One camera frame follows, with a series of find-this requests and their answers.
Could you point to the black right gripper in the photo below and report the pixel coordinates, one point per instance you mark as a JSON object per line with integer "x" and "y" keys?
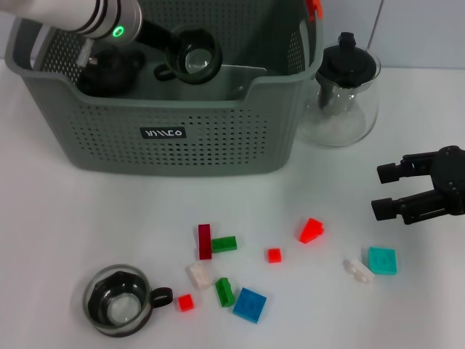
{"x": 452, "y": 174}

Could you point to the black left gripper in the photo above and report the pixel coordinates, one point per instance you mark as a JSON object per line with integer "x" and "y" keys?
{"x": 156, "y": 35}

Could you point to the glass teacup black sleeve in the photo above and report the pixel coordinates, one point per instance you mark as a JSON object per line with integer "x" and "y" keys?
{"x": 196, "y": 60}
{"x": 116, "y": 312}

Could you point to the grey-green perforated storage bin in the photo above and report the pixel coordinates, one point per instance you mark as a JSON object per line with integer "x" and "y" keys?
{"x": 218, "y": 145}

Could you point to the dark clay teapot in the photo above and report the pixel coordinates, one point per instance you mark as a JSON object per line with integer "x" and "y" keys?
{"x": 109, "y": 76}

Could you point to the teal square flat brick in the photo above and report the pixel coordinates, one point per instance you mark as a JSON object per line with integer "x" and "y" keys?
{"x": 382, "y": 260}

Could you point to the white toy brick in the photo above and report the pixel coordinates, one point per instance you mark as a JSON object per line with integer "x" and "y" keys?
{"x": 199, "y": 276}
{"x": 359, "y": 270}

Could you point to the red sloped toy brick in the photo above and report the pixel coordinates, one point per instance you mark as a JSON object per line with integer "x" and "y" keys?
{"x": 310, "y": 230}

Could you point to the small red square brick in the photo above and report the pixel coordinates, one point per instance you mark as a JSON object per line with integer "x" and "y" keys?
{"x": 186, "y": 302}
{"x": 274, "y": 255}

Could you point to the glass teapot black lid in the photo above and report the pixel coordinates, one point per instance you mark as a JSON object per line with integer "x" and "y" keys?
{"x": 348, "y": 62}

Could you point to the green toy brick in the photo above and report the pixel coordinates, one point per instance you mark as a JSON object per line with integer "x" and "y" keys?
{"x": 224, "y": 244}
{"x": 224, "y": 292}

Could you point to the blue square toy brick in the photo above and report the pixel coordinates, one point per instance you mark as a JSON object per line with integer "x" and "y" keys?
{"x": 250, "y": 304}

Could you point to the dark red long brick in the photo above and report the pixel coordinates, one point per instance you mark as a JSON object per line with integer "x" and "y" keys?
{"x": 205, "y": 241}

